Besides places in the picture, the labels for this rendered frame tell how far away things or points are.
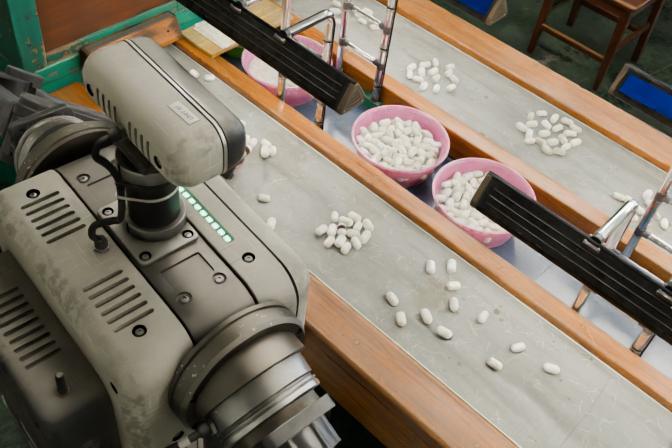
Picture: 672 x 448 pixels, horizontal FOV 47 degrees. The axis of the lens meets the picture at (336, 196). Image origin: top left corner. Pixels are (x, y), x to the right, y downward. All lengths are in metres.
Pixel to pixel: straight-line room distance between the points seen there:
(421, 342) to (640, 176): 0.87
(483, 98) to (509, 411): 1.02
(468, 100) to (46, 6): 1.18
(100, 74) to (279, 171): 1.21
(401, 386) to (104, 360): 0.89
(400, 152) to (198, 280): 1.30
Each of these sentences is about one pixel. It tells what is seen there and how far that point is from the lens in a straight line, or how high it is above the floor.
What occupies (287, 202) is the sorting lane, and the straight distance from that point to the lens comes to 1.90.
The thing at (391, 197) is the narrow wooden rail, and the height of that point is 0.76.
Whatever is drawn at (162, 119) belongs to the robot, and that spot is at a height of 1.64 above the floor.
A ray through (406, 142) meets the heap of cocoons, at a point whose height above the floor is 0.74.
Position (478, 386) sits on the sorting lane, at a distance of 1.66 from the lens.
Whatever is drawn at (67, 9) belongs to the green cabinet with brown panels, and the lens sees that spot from 2.14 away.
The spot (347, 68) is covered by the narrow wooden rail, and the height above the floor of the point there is 0.74.
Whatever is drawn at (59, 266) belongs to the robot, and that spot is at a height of 1.45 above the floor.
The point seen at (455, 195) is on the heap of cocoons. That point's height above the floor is 0.74.
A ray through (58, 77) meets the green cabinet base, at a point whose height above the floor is 0.79.
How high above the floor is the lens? 2.12
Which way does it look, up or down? 46 degrees down
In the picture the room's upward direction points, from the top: 8 degrees clockwise
